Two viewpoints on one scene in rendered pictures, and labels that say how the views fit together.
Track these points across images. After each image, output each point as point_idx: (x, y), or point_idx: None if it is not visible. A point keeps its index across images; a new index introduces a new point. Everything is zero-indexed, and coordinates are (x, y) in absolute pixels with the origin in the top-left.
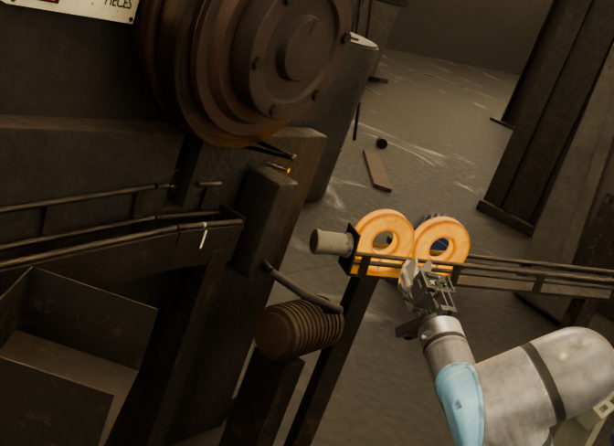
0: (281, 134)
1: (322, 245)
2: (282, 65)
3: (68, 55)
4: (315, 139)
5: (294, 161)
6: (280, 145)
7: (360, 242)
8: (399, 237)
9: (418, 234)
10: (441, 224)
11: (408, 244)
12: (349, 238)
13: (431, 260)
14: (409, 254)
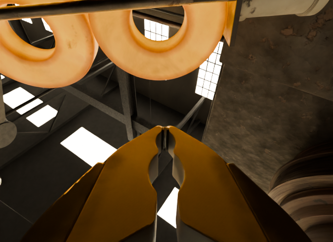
0: (300, 90)
1: None
2: None
3: None
4: (239, 67)
5: (273, 50)
6: (303, 80)
7: (216, 15)
8: (133, 44)
9: (95, 50)
10: (68, 81)
11: (104, 32)
12: (244, 20)
13: (29, 17)
14: None
